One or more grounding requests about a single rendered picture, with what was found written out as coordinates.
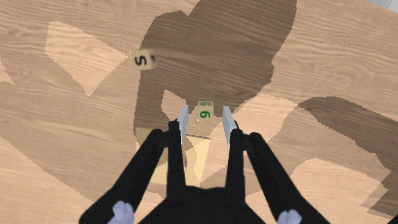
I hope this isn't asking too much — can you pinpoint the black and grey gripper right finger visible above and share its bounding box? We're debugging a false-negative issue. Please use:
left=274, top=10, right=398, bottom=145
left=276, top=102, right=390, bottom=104
left=220, top=106, right=331, bottom=224

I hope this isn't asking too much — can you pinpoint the tan flat mat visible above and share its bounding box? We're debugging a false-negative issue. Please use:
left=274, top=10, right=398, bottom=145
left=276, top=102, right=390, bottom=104
left=136, top=126, right=210, bottom=187

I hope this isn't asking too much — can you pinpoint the cream letter block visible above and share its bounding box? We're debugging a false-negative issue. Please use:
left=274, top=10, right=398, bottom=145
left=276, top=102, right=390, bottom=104
left=182, top=153, right=188, bottom=172
left=197, top=101, right=214, bottom=122
left=130, top=50, right=157, bottom=71

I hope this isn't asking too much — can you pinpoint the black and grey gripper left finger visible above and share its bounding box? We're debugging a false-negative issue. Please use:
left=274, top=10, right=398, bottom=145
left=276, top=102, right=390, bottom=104
left=78, top=105, right=191, bottom=224

